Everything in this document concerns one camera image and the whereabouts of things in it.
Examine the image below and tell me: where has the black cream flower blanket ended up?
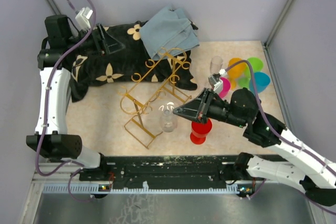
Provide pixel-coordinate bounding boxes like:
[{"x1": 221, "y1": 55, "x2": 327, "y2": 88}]
[{"x1": 68, "y1": 20, "x2": 200, "y2": 103}]

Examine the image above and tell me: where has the red wine glass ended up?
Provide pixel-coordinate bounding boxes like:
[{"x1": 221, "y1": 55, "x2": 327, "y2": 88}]
[{"x1": 190, "y1": 119, "x2": 212, "y2": 145}]

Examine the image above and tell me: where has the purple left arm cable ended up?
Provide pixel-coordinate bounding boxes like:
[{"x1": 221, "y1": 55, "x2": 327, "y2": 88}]
[{"x1": 35, "y1": 0, "x2": 100, "y2": 203}]

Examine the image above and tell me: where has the yellow wine glass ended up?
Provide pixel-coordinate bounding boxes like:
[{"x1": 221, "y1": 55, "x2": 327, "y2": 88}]
[{"x1": 228, "y1": 62, "x2": 247, "y2": 90}]

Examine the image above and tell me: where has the grey blue folded cloth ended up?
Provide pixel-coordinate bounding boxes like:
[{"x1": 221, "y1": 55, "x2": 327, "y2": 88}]
[{"x1": 140, "y1": 5, "x2": 200, "y2": 60}]

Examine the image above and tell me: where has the blue wine glass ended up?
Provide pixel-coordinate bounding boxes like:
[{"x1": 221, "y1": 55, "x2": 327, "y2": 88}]
[{"x1": 254, "y1": 72, "x2": 270, "y2": 93}]

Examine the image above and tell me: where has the gold wire glass rack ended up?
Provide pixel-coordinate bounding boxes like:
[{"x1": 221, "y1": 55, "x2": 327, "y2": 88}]
[{"x1": 119, "y1": 50, "x2": 192, "y2": 150}]

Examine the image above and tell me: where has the magenta wine glass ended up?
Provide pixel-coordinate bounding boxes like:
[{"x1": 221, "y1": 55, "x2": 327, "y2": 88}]
[{"x1": 218, "y1": 77, "x2": 231, "y2": 99}]

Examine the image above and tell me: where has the green wine glass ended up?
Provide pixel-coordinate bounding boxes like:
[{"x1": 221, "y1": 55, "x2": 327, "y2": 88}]
[{"x1": 237, "y1": 56, "x2": 264, "y2": 90}]

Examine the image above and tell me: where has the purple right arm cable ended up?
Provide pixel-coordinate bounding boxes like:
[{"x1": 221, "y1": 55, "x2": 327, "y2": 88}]
[{"x1": 225, "y1": 60, "x2": 336, "y2": 216}]

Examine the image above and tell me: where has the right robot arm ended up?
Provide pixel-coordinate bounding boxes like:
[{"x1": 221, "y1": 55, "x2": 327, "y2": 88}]
[{"x1": 173, "y1": 88, "x2": 335, "y2": 207}]

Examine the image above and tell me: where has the clear wine glass back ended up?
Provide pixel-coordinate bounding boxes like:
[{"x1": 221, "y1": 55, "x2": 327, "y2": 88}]
[{"x1": 205, "y1": 56, "x2": 223, "y2": 88}]

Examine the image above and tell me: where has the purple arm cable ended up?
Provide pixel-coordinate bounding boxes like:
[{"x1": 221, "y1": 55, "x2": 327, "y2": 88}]
[
  {"x1": 35, "y1": 0, "x2": 100, "y2": 203},
  {"x1": 225, "y1": 60, "x2": 336, "y2": 216}
]

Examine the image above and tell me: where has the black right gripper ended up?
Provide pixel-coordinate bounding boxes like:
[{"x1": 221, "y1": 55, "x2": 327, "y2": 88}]
[{"x1": 173, "y1": 88, "x2": 247, "y2": 128}]

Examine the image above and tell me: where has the clear wine glass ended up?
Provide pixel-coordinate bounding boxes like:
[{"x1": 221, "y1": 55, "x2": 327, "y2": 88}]
[
  {"x1": 205, "y1": 56, "x2": 223, "y2": 88},
  {"x1": 159, "y1": 102, "x2": 177, "y2": 133}
]

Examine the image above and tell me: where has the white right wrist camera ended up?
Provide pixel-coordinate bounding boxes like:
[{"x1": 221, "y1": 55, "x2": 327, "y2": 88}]
[{"x1": 208, "y1": 69, "x2": 227, "y2": 94}]

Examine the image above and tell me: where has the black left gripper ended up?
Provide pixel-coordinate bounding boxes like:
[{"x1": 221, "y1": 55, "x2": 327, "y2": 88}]
[{"x1": 66, "y1": 23, "x2": 125, "y2": 57}]

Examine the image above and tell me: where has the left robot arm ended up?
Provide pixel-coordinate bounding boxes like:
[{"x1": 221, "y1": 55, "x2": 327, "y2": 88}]
[{"x1": 26, "y1": 15, "x2": 128, "y2": 180}]

